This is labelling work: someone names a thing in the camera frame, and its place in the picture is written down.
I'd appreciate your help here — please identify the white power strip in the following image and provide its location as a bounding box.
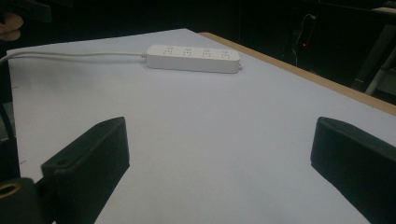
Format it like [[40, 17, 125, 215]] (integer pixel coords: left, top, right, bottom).
[[145, 44, 244, 75]]

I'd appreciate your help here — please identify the white power strip cable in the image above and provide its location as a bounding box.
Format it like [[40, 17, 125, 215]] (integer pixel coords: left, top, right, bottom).
[[0, 50, 148, 65]]

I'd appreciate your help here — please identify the thin dark hanging cable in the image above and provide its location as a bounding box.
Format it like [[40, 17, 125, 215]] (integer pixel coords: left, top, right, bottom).
[[292, 13, 318, 67]]

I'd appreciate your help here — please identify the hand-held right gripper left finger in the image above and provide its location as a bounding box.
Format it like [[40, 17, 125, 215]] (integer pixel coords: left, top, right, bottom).
[[40, 116, 131, 224]]

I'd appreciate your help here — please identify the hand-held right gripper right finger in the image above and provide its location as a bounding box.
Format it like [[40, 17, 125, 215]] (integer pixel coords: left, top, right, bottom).
[[310, 116, 396, 224]]

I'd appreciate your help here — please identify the grey metal stand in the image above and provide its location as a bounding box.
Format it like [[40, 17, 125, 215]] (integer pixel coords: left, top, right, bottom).
[[352, 22, 396, 96]]

